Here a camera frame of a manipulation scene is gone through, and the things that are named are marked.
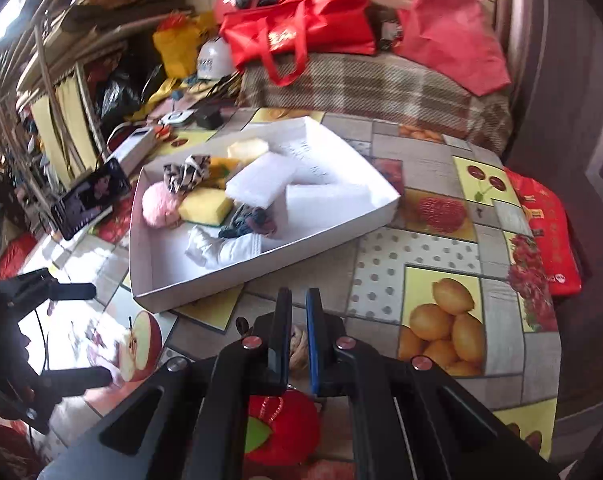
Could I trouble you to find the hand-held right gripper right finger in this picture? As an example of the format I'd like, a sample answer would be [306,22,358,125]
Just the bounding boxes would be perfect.
[305,287,557,480]

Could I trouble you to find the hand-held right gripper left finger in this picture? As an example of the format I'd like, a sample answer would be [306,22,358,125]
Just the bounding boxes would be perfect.
[38,287,294,480]

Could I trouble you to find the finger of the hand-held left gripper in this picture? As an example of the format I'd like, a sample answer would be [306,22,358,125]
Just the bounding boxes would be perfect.
[0,267,98,307]
[26,366,113,402]

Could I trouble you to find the red apple plush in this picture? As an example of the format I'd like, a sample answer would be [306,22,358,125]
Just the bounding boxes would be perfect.
[244,390,322,463]

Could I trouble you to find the white cardboard tray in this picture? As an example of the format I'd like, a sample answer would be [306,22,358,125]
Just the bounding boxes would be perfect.
[130,116,402,313]

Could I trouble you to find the white foam block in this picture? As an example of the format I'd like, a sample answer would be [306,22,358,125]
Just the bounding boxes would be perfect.
[224,152,298,209]

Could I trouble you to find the black smartphone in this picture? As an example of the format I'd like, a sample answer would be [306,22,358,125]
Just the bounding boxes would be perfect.
[50,158,132,241]

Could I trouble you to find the white sock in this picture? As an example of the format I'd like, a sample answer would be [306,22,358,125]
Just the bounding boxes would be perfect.
[184,225,263,267]

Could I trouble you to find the dark patterned scrunchie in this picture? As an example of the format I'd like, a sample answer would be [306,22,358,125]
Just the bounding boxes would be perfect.
[218,205,278,239]

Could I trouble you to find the pink pom-pom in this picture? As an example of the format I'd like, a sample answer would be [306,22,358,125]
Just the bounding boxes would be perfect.
[141,181,183,228]

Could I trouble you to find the white power bank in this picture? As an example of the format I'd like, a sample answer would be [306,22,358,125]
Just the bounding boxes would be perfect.
[115,127,157,168]

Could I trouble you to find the zebra striped scrunchie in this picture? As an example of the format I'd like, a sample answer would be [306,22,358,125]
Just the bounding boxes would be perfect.
[162,155,212,195]

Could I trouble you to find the yellow green sponge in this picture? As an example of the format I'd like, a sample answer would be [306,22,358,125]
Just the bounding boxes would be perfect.
[207,157,247,189]

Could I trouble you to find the fruit print tablecloth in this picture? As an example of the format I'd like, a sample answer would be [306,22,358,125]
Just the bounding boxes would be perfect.
[0,107,562,480]

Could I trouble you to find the cream sponge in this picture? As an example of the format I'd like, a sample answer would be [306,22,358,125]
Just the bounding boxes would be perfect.
[227,138,270,162]

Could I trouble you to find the black plastic bag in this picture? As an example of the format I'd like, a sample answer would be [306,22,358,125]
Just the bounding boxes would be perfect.
[96,72,143,117]

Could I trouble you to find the black charger adapter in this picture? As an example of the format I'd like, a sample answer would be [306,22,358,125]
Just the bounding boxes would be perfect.
[195,105,223,130]

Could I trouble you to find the plaid blanket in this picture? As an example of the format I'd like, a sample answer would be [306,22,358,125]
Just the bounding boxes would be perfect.
[238,52,513,153]

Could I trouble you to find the red plastic bag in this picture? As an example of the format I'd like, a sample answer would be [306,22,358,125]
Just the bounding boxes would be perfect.
[504,167,582,296]

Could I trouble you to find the yellow bag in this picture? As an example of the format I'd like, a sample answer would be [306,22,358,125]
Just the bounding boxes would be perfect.
[152,15,217,78]

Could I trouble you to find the white helmet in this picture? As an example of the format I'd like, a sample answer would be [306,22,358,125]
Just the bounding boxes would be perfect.
[196,37,238,81]

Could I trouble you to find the brown cardboard sheets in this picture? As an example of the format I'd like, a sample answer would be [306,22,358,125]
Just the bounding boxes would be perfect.
[61,0,197,32]

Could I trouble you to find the red tote bag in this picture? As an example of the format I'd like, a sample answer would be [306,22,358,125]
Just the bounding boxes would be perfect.
[218,0,377,87]

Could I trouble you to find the red non-woven bag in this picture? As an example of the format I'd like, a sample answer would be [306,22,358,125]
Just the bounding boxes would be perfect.
[396,0,512,96]

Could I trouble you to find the white wireless charger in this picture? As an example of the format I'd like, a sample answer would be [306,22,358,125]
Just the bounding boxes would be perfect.
[161,108,194,126]

